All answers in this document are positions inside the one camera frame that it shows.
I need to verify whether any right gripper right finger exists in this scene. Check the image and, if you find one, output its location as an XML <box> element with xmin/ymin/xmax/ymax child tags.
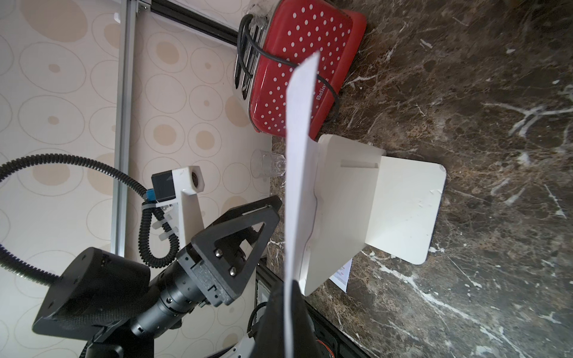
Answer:
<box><xmin>292</xmin><ymin>281</ymin><xmax>333</xmax><ymax>357</ymax></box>

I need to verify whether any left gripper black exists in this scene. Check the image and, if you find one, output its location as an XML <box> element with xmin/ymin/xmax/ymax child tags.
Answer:
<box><xmin>130</xmin><ymin>195</ymin><xmax>282</xmax><ymax>338</ymax></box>

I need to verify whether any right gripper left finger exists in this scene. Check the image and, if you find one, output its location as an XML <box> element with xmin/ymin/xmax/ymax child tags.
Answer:
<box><xmin>251</xmin><ymin>283</ymin><xmax>285</xmax><ymax>358</ymax></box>

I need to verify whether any old menu sheet red print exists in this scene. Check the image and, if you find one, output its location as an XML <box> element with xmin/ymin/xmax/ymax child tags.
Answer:
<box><xmin>329</xmin><ymin>259</ymin><xmax>353</xmax><ymax>293</ymax></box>

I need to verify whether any white menu holder stand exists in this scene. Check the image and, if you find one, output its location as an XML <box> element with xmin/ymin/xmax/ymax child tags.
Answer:
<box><xmin>295</xmin><ymin>134</ymin><xmax>447</xmax><ymax>296</ymax></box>

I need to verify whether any new menu sheet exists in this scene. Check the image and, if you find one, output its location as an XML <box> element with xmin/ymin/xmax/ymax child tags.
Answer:
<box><xmin>284</xmin><ymin>52</ymin><xmax>320</xmax><ymax>357</ymax></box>

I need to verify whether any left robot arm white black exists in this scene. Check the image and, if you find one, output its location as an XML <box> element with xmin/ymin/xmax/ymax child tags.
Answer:
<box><xmin>1</xmin><ymin>154</ymin><xmax>282</xmax><ymax>357</ymax></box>

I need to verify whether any clear plastic cup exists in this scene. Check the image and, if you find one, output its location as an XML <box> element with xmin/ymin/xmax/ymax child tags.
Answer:
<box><xmin>250</xmin><ymin>149</ymin><xmax>286</xmax><ymax>178</ymax></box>

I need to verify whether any red polka dot toaster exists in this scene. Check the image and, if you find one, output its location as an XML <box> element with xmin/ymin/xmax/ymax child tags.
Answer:
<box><xmin>234</xmin><ymin>0</ymin><xmax>366</xmax><ymax>138</ymax></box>

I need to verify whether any left diagonal aluminium bar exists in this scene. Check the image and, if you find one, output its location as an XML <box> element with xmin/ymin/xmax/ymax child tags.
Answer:
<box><xmin>110</xmin><ymin>1</ymin><xmax>138</xmax><ymax>257</ymax></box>

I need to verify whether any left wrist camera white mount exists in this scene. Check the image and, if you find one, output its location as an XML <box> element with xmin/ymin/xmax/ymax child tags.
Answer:
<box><xmin>147</xmin><ymin>166</ymin><xmax>204</xmax><ymax>246</ymax></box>

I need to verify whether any black toaster power cable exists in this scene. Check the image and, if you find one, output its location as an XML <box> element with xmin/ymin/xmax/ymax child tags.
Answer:
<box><xmin>236</xmin><ymin>13</ymin><xmax>341</xmax><ymax>122</ymax></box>

